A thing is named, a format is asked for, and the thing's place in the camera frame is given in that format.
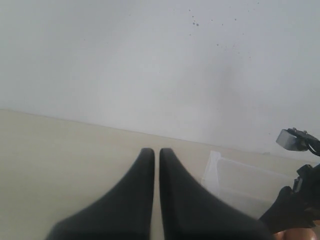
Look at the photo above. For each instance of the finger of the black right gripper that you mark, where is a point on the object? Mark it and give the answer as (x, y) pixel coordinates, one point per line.
(190, 212)

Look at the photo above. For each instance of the clear plastic bin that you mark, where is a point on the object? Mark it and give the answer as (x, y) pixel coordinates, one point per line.
(250, 184)

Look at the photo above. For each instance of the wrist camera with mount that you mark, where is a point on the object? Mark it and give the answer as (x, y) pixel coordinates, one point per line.
(292, 139)

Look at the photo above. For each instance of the brown egg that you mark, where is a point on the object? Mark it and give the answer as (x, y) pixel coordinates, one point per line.
(300, 234)
(280, 235)

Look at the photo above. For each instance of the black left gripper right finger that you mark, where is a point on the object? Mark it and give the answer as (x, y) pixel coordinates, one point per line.
(289, 211)

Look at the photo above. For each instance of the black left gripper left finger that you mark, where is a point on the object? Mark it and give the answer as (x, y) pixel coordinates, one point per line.
(123, 213)

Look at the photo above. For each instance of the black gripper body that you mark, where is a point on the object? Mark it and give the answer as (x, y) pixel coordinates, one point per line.
(306, 196)

